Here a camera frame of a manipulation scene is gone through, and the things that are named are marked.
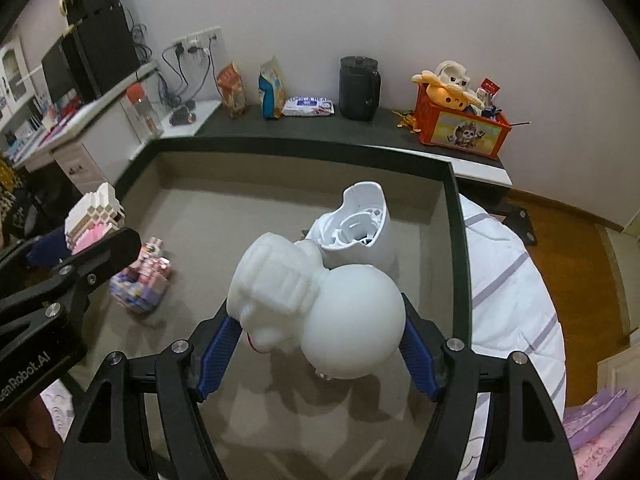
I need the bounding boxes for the white desk with drawers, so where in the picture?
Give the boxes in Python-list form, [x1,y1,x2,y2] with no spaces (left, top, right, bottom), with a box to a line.
[12,60,162,196]

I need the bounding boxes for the orange snack bag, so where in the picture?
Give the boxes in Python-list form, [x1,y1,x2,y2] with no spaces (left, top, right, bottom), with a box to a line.
[216,62,249,118]

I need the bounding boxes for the blue white bottle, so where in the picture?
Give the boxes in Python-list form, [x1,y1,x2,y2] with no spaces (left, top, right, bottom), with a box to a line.
[258,55,287,121]

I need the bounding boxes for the white round-headed figurine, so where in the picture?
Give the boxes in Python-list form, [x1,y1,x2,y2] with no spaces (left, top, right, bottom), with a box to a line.
[226,231,407,380]

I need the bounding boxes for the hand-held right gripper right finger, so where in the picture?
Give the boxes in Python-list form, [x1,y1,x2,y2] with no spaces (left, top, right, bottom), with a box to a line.
[397,295,583,480]

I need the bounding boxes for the low dark-topped shelf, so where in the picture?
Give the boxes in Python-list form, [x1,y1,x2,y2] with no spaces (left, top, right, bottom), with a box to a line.
[194,100,514,202]

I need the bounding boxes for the black monitor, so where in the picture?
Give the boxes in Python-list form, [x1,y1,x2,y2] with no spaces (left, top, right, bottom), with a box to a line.
[41,44,81,107]

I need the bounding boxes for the white plush toy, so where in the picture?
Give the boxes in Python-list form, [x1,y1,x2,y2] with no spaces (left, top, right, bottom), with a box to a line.
[434,60,473,92]

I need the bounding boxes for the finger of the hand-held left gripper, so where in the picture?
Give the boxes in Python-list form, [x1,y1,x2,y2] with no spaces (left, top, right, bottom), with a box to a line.
[47,227,143,313]
[0,230,68,283]

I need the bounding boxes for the white glass-door cabinet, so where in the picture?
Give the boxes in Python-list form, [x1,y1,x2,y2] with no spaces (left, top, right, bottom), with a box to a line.
[0,37,38,123]

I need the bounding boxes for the black power cable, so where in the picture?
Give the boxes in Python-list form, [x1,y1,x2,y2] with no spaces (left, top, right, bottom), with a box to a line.
[161,42,192,95]

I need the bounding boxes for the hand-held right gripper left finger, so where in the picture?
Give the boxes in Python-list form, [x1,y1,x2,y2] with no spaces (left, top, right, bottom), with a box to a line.
[54,312,244,480]

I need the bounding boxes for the black computer tower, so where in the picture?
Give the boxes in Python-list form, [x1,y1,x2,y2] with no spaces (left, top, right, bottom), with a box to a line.
[61,7,141,103]

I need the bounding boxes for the small yellow toy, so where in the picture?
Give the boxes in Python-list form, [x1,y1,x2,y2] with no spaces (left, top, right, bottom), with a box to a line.
[391,109,425,134]

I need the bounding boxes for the clear bottle with orange cap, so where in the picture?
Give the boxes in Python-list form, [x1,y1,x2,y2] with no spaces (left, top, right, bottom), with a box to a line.
[125,83,164,140]

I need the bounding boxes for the pink box with dark rim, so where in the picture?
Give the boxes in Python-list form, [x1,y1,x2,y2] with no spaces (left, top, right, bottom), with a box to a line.
[50,137,475,480]

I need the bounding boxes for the yellow plush toy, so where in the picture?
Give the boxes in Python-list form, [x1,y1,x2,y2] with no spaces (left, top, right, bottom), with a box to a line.
[412,72,486,111]

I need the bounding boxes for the small black device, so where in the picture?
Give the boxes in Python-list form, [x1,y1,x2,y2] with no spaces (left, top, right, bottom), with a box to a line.
[169,101,197,127]

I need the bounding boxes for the black kettle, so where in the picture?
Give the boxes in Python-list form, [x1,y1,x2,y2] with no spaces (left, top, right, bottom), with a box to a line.
[338,55,382,122]

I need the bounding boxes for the purple pink printed blanket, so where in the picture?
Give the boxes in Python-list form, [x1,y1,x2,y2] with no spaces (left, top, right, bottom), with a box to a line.
[561,387,632,480]

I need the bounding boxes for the white wall outlets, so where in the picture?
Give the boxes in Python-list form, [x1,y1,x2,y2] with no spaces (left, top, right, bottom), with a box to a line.
[171,26,222,57]

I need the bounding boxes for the wet wipes pack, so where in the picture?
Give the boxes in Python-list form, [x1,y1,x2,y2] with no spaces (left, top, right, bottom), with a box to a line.
[281,95,335,118]

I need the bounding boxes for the white plastic shell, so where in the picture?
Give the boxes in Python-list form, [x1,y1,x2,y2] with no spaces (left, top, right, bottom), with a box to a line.
[304,181,398,273]

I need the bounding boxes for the orange toy crate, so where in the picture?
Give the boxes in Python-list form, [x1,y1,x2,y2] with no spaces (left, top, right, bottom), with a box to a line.
[414,84,513,162]

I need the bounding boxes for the pink and white block toy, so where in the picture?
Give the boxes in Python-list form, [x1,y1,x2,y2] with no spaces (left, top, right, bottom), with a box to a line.
[64,182,126,257]

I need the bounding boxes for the black metal bracket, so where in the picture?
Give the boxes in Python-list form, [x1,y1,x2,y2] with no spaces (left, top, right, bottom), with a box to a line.
[501,204,537,247]

